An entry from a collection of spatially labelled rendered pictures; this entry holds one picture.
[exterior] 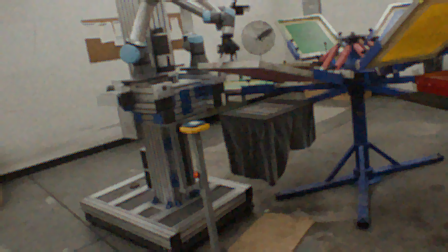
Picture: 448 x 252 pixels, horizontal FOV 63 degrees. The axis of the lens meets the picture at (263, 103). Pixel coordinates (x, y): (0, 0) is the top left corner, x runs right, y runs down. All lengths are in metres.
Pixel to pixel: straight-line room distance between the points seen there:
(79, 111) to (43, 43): 1.03
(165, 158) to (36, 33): 3.32
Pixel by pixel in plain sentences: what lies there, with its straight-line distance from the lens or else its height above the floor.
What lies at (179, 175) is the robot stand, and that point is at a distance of 2.87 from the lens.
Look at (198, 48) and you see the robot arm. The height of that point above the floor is 1.39.
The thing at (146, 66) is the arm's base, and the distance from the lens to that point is 2.49.
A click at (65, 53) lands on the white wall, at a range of 5.76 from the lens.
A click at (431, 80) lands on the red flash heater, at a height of 1.09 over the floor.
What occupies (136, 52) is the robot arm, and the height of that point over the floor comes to 1.43.
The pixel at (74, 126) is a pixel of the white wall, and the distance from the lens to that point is 5.82.
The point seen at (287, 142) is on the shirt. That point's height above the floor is 0.75.
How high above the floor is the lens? 1.46
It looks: 11 degrees down
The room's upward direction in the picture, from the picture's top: 8 degrees counter-clockwise
